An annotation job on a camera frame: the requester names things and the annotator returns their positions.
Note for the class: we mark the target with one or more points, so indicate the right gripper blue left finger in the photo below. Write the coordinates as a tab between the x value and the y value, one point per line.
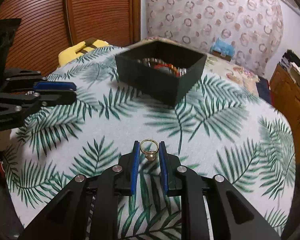
87	207

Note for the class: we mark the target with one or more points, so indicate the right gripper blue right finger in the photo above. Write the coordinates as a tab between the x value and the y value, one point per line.
211	208

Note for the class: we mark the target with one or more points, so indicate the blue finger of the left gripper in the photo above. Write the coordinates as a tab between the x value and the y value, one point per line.
16	79
15	108

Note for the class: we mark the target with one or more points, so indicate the black square jewelry box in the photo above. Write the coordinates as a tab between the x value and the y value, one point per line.
166	71

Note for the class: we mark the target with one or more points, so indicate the wooden louvered wardrobe door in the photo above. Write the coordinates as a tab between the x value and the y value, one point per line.
50	26

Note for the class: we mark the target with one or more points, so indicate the yellow plush toy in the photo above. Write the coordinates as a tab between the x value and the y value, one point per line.
73	52

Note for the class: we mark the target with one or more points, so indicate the palm leaf print cloth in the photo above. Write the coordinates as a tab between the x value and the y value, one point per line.
218	128

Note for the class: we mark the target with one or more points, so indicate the long wooden cabinet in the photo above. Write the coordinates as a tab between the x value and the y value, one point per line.
286	98

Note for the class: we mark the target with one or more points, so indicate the blue plastic bag on box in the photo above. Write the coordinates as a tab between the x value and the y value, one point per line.
223	50

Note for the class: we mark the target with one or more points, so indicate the stack of folded clothes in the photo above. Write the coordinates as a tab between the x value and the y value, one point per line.
290	59

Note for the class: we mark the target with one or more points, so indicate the patterned pink circle curtain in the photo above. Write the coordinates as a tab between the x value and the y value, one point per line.
254	28

